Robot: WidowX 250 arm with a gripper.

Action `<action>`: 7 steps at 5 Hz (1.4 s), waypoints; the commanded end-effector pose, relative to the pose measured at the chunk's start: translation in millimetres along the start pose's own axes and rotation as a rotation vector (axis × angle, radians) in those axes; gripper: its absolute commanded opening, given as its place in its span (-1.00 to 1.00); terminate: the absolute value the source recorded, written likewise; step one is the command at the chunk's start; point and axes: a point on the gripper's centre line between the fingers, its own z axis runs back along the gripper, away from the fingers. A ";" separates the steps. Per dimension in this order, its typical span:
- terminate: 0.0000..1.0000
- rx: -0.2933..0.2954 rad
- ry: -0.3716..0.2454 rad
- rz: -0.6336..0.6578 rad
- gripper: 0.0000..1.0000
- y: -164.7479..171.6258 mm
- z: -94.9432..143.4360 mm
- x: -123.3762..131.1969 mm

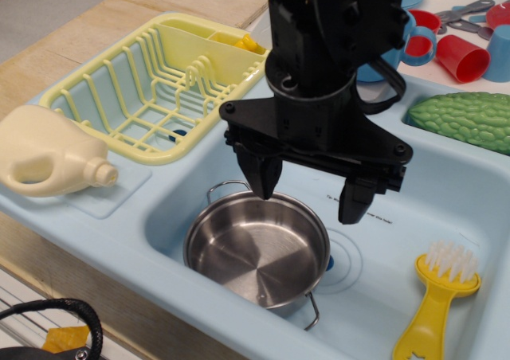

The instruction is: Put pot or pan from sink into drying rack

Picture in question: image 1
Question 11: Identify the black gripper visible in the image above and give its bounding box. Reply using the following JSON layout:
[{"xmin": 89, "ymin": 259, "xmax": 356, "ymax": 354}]
[{"xmin": 220, "ymin": 59, "xmax": 413, "ymax": 225}]

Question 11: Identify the stainless steel pot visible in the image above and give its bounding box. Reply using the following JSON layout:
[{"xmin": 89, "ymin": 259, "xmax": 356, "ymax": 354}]
[{"xmin": 182, "ymin": 182, "xmax": 330, "ymax": 331}]

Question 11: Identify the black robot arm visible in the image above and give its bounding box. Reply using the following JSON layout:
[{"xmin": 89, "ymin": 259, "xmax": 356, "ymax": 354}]
[{"xmin": 219, "ymin": 0, "xmax": 413, "ymax": 225}]

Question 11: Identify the blue cup behind arm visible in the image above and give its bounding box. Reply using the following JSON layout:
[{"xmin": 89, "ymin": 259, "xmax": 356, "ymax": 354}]
[{"xmin": 357, "ymin": 10, "xmax": 416, "ymax": 83}]

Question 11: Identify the blue sink drain plug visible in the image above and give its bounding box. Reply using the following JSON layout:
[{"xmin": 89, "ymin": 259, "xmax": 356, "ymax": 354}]
[{"xmin": 326, "ymin": 256, "xmax": 335, "ymax": 271}]

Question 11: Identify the yellow item in rack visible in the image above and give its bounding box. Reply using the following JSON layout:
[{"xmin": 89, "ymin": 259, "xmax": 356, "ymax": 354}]
[{"xmin": 234, "ymin": 33, "xmax": 265, "ymax": 54}]

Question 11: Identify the yellow dish drying rack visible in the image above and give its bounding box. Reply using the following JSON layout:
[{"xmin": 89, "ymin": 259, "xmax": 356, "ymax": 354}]
[{"xmin": 39, "ymin": 13, "xmax": 269, "ymax": 165}]

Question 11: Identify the light blue toy sink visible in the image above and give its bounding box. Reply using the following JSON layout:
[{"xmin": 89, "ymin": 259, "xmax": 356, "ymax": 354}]
[{"xmin": 0, "ymin": 11, "xmax": 510, "ymax": 360}]

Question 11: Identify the yellow dish brush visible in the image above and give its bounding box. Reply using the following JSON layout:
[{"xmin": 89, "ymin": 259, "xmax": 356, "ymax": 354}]
[{"xmin": 392, "ymin": 241, "xmax": 481, "ymax": 359}]

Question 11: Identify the green bitter melon toy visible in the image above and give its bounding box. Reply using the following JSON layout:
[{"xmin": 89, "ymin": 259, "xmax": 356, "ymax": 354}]
[{"xmin": 407, "ymin": 92, "xmax": 509, "ymax": 155}]

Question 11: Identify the red plastic cup lying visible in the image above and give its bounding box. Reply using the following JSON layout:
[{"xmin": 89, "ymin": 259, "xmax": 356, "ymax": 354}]
[{"xmin": 436, "ymin": 35, "xmax": 491, "ymax": 84}]

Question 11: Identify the grey toy cutlery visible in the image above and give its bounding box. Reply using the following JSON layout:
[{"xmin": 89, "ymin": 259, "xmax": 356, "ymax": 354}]
[{"xmin": 436, "ymin": 0, "xmax": 496, "ymax": 41}]

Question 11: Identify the cream plastic detergent bottle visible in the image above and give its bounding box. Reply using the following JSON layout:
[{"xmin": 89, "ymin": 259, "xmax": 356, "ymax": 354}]
[{"xmin": 1, "ymin": 105, "xmax": 118, "ymax": 198}]

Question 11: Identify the blue cup at right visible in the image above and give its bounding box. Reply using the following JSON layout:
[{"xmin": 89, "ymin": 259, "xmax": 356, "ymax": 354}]
[{"xmin": 483, "ymin": 25, "xmax": 510, "ymax": 83}]

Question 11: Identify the yellow tape piece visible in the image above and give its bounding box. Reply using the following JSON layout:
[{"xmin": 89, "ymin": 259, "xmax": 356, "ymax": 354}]
[{"xmin": 41, "ymin": 326, "xmax": 90, "ymax": 354}]

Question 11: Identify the black cable loop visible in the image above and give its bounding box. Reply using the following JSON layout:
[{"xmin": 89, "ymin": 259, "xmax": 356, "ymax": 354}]
[{"xmin": 0, "ymin": 298, "xmax": 104, "ymax": 360}]

